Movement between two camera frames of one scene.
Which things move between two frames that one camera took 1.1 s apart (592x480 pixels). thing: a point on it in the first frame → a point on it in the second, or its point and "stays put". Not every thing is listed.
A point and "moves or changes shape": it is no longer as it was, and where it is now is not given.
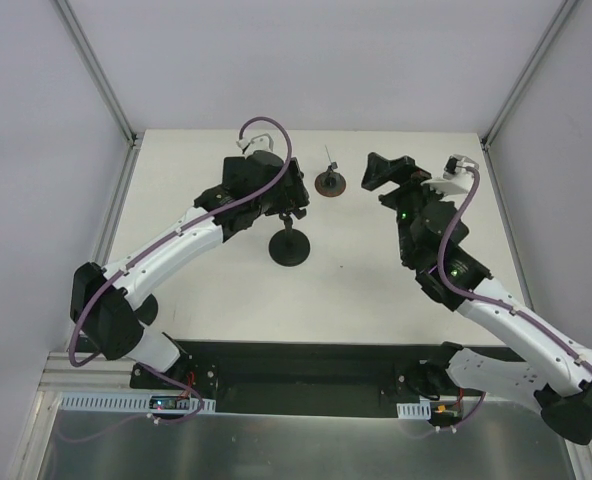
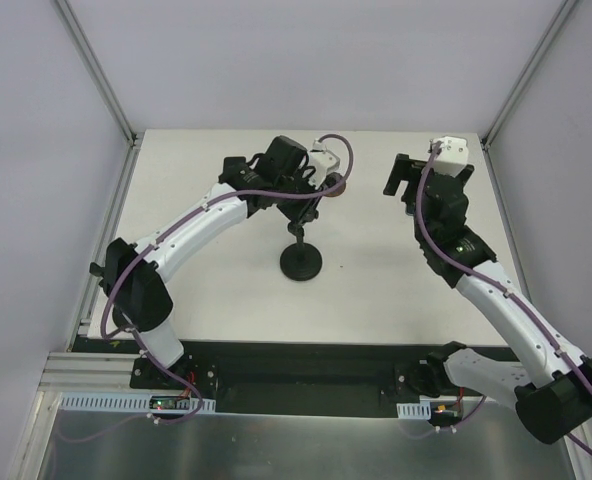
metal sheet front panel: [509, 440] stays put
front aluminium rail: [99, 376] stays put
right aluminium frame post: [533, 64] stays put
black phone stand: [290, 247] moves or changes shape
